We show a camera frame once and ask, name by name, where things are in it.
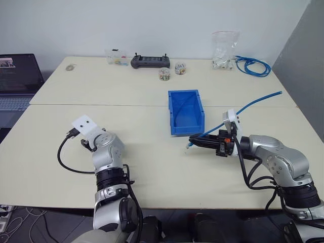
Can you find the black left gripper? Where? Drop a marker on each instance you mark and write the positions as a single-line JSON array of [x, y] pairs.
[[85, 144]]

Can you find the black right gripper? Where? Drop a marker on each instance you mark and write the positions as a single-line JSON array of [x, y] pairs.
[[224, 145]]

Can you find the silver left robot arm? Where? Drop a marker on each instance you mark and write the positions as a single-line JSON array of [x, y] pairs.
[[106, 154]]

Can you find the dark rounded robot base shape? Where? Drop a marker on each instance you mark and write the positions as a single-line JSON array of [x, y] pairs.
[[151, 229], [212, 227]]

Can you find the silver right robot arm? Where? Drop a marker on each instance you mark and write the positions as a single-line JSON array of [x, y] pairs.
[[281, 162]]

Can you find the blue plastic bin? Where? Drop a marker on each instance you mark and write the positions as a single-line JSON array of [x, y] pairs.
[[186, 119]]

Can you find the small clear jar of beads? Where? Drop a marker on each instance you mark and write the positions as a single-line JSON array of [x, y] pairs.
[[164, 74], [180, 69]]

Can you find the small round grey disc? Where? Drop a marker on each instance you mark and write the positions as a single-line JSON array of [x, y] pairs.
[[70, 67]]

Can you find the clear bag of white couplers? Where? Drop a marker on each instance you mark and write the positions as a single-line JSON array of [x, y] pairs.
[[224, 53]]

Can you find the grey open laptop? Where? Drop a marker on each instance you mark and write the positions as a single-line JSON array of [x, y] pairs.
[[17, 83]]

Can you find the clear plastic parts box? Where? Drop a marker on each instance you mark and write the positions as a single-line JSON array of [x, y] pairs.
[[116, 57]]

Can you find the black handheld controller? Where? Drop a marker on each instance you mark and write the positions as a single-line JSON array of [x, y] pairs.
[[150, 62]]

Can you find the white power strip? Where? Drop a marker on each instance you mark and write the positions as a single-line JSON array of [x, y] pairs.
[[5, 215]]

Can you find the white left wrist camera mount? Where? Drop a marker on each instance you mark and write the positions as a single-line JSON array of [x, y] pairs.
[[85, 126]]

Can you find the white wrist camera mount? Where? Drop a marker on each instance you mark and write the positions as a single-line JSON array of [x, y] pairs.
[[85, 126], [231, 119]]

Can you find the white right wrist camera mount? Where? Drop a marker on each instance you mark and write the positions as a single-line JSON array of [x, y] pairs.
[[231, 119]]

